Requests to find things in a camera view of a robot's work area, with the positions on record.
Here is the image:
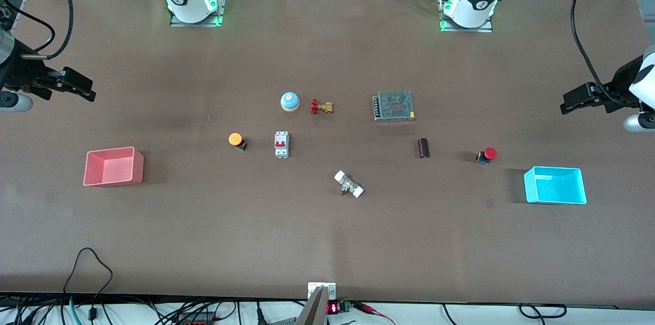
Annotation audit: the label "white circuit breaker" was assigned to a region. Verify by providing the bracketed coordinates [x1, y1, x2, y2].
[274, 131, 290, 159]

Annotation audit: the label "metal fitting white ends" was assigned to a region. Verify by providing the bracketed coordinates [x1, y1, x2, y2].
[334, 170, 365, 199]

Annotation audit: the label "black coiled floor cable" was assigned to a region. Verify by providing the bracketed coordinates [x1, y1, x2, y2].
[518, 304, 567, 320]

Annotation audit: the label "metal mesh power supply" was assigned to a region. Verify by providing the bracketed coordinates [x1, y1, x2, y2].
[372, 91, 416, 123]

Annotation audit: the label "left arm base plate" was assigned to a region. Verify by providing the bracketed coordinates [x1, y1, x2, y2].
[439, 0, 493, 33]

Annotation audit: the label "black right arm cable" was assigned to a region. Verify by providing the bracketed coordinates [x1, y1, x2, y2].
[0, 0, 75, 60]

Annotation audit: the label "cyan plastic box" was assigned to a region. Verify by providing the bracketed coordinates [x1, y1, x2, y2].
[523, 166, 587, 205]

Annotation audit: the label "red clip lead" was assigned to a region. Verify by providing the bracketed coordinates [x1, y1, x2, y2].
[356, 302, 397, 325]

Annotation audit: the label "black looped table cable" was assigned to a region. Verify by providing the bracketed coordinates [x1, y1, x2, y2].
[62, 247, 114, 321]

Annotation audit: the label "pink plastic box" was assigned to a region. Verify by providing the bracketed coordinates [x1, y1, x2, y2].
[83, 146, 144, 187]

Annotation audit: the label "orange connector block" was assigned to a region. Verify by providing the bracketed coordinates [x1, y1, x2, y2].
[177, 312, 218, 325]

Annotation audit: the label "silver mounting bracket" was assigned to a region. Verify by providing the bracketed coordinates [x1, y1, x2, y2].
[308, 282, 337, 301]

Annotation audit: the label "grey metal beam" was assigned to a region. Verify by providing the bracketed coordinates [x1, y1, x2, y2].
[296, 286, 329, 325]

